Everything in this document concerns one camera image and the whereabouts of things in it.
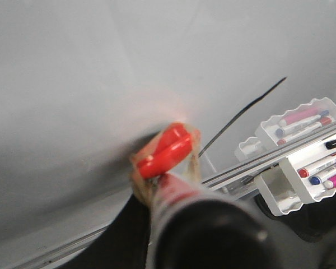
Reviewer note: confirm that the large whiteboard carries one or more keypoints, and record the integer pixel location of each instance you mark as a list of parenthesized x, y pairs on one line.
[(83, 84)]

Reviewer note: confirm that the blue capped white marker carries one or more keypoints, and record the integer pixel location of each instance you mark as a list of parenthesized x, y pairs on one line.
[(323, 176)]

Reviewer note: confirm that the red round magnet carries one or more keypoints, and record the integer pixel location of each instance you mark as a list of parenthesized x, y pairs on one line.
[(173, 146)]

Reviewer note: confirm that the white whiteboard marker black tip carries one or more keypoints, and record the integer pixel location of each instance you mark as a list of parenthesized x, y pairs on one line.
[(192, 227)]

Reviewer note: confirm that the red capped white marker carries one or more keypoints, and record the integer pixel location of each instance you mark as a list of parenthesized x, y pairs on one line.
[(317, 166)]

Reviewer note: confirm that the white plastic marker tray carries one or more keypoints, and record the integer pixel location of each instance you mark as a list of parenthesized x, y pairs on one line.
[(284, 191)]

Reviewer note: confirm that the black marker cap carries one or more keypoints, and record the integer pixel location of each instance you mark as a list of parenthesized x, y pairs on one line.
[(330, 144)]

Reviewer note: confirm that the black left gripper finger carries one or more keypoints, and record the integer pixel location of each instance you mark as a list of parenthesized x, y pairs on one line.
[(122, 245)]

